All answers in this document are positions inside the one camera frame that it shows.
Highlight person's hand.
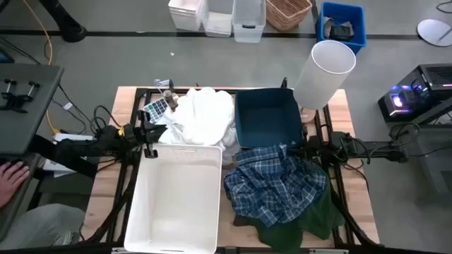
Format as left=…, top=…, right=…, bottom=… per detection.
left=0, top=161, right=30, bottom=209

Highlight white perforated plastic basket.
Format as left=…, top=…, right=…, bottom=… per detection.
left=123, top=143, right=222, bottom=254

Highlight clear plastic bin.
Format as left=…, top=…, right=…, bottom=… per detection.
left=202, top=0, right=234, bottom=38

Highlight grey side table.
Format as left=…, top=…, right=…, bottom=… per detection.
left=0, top=63, right=65, bottom=157

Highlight wooden lamp base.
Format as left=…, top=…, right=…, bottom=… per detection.
left=299, top=107, right=317, bottom=124

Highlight small brown bottle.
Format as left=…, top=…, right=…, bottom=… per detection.
left=162, top=89, right=179, bottom=111

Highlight dark items in crate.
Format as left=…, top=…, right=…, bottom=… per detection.
left=323, top=17, right=355, bottom=42

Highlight white power strip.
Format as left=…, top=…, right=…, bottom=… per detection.
left=52, top=132, right=95, bottom=143

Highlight black metal table frame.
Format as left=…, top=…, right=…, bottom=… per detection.
left=81, top=78, right=381, bottom=248

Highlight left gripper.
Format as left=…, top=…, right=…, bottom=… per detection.
left=136, top=111, right=169, bottom=145

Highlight navy blue fabric bin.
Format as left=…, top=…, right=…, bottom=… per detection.
left=234, top=87, right=305, bottom=149

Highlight round grey disc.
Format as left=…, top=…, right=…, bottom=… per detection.
left=417, top=18, right=452, bottom=47

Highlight black clamp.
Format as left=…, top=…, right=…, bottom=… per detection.
left=0, top=78, right=41, bottom=114

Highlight grey calculator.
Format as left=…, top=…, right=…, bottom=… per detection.
left=143, top=97, right=171, bottom=124

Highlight clear bin with black latch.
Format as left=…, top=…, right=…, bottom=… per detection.
left=232, top=0, right=267, bottom=44

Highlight white plastic bin stack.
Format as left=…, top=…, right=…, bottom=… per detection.
left=167, top=0, right=206, bottom=32

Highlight wicker basket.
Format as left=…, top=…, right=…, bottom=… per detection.
left=265, top=0, right=314, bottom=32

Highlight white cylindrical bucket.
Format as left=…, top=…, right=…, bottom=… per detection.
left=292, top=40, right=357, bottom=111

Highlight white clothes pile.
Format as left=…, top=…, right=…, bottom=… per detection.
left=157, top=87, right=242, bottom=167

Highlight grey cabinet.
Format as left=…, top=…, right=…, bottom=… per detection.
left=409, top=123, right=452, bottom=195

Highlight yellow cable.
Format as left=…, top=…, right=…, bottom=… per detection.
left=22, top=0, right=61, bottom=135

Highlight blue plaid shirt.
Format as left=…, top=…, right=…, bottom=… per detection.
left=223, top=143, right=328, bottom=229

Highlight black stand base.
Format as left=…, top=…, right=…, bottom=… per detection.
left=37, top=0, right=88, bottom=44

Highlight blue plastic crate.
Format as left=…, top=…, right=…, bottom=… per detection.
left=316, top=1, right=367, bottom=56

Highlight person's leg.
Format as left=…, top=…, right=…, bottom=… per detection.
left=0, top=203, right=86, bottom=251

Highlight dark green garment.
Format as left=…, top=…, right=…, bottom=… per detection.
left=232, top=169, right=346, bottom=253

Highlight black computer with lights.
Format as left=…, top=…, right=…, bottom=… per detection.
left=377, top=63, right=452, bottom=123

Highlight clear plastic bag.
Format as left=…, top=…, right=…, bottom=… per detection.
left=153, top=78, right=174, bottom=97

